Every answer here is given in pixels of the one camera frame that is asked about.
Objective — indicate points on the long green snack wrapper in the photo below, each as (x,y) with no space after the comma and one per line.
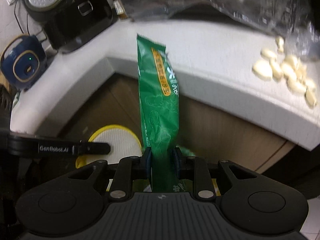
(159,113)

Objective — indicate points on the wooden cabinet door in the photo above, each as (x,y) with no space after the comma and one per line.
(204,130)

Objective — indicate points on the yellow rimmed scrub pad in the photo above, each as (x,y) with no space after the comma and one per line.
(123,143)

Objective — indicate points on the garlic cloves in bag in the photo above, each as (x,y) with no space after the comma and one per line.
(278,66)

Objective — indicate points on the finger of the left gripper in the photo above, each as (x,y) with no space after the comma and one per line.
(94,148)

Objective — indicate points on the green trash bin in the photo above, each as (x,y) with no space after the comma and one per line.
(163,180)

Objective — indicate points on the blue small rice cooker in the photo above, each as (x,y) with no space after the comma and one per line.
(23,61)

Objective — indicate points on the sauce jar orange lid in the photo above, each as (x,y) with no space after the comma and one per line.
(119,9)

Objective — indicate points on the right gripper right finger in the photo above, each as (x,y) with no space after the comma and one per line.
(182,164)

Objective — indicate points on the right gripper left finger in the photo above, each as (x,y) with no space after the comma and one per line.
(143,165)

